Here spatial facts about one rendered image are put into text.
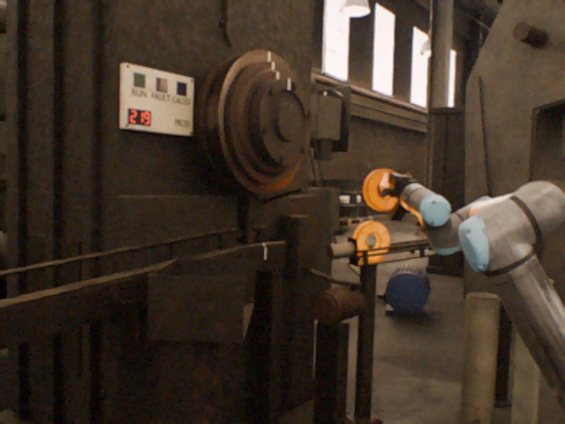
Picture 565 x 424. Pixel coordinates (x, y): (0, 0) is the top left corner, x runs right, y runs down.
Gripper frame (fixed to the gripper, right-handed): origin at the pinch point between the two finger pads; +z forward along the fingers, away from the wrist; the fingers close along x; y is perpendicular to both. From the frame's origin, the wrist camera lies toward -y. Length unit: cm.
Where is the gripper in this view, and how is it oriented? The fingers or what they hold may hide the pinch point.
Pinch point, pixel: (383, 185)
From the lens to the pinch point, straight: 202.5
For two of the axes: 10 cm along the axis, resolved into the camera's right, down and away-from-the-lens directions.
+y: 1.1, -9.4, -3.2
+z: -2.8, -3.4, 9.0
